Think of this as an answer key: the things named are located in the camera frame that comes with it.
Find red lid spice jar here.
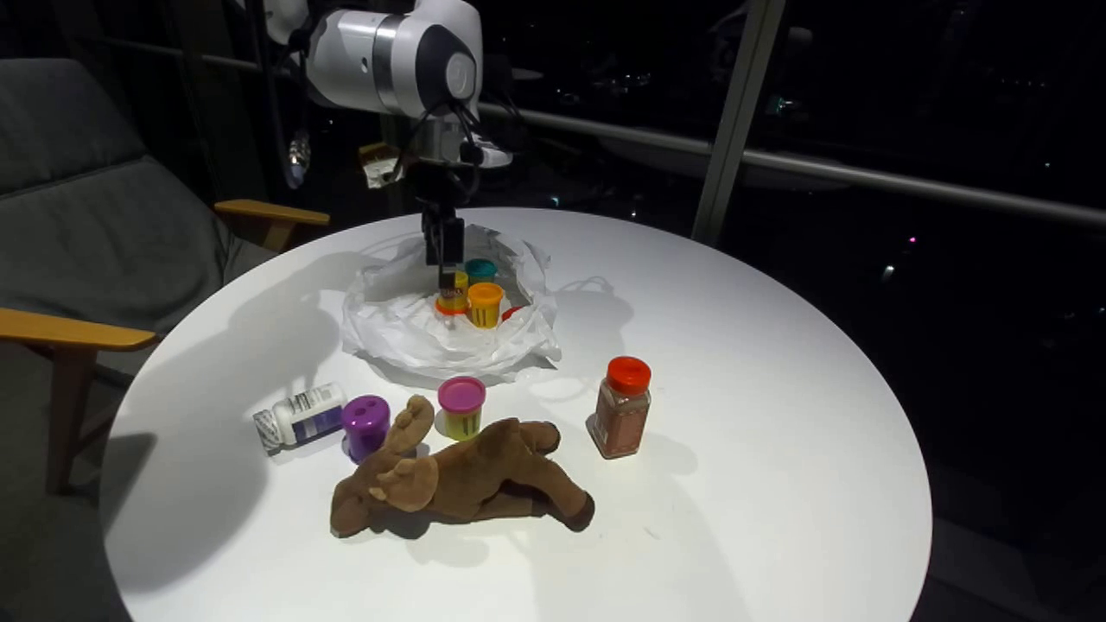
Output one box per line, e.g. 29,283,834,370
589,351,657,464

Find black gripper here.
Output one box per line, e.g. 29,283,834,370
413,158,473,292

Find metal window rail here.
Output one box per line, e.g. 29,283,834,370
477,101,1106,226

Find purple plastic cup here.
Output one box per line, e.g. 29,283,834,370
339,389,395,464

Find pink lid dough tub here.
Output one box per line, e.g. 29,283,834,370
436,373,490,441

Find grey window frame post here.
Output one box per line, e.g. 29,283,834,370
687,0,789,247

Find grey armchair wooden arms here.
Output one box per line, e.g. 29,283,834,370
0,55,339,497

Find clear white plastic bag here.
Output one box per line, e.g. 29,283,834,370
335,221,619,384

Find orange-yellow dough tub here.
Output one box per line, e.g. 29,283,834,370
462,276,513,332

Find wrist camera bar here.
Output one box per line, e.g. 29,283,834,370
357,135,520,188

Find brown plush moose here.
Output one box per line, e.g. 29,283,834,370
327,392,603,541

